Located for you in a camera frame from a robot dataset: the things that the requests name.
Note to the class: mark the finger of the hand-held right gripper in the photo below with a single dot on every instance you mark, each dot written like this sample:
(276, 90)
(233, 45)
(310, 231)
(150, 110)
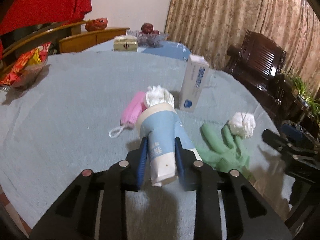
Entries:
(275, 140)
(293, 132)

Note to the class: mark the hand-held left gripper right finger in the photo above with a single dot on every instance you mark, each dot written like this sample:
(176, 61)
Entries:
(179, 165)

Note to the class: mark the wooden cabinet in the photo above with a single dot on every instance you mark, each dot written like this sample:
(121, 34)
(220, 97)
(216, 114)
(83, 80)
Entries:
(82, 40)

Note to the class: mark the dark wooden armchair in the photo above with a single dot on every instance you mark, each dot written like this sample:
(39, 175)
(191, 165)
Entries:
(257, 60)

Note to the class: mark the green potted plant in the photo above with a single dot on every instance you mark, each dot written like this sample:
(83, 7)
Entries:
(303, 90)

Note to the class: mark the glass fruit bowl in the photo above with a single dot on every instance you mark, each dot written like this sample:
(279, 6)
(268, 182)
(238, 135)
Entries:
(150, 39)

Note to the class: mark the black television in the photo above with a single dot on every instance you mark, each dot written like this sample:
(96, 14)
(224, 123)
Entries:
(32, 33)

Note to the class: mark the grey-blue table cloth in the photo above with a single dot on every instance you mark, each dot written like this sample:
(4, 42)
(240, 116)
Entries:
(75, 100)

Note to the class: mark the glass snack bowl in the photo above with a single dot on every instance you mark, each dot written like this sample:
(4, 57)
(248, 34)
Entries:
(27, 76)

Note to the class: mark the red cloth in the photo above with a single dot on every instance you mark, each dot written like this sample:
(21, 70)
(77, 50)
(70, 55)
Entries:
(45, 2)

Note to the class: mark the yellow tissue box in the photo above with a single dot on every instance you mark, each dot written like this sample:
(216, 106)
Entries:
(125, 44)

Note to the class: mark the green rubber glove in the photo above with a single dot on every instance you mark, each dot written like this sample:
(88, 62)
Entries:
(225, 152)

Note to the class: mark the patterned beige curtain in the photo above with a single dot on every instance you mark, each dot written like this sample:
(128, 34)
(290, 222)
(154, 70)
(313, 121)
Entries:
(225, 12)

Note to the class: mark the large red apple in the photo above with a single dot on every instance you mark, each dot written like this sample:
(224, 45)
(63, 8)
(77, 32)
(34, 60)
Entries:
(147, 27)

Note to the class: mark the small red snack packet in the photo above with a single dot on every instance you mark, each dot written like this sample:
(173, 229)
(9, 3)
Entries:
(6, 80)

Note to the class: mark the large red snack packet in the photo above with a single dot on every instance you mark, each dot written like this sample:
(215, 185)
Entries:
(23, 60)

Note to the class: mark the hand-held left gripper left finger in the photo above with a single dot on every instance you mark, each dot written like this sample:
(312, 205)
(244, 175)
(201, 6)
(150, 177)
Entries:
(142, 165)

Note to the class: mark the dark wooden side table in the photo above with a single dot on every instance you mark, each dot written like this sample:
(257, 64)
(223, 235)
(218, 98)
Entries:
(290, 105)

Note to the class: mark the white tissue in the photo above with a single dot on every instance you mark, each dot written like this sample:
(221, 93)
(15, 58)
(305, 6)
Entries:
(158, 96)
(242, 125)

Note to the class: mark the blue and white paper cup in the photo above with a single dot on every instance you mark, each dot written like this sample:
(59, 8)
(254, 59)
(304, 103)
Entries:
(158, 130)

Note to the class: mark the pink face mask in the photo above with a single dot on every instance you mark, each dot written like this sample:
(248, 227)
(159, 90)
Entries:
(133, 110)

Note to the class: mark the small red apple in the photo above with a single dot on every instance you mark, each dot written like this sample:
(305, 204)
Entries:
(156, 32)

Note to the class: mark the yellow snack packet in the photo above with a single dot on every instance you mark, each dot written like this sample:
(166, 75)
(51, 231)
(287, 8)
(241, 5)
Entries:
(35, 57)

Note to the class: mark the blue tablecloth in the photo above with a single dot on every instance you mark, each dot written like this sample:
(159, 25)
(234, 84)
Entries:
(167, 50)

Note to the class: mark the white medicine box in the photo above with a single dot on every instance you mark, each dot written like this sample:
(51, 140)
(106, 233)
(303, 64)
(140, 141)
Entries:
(193, 85)

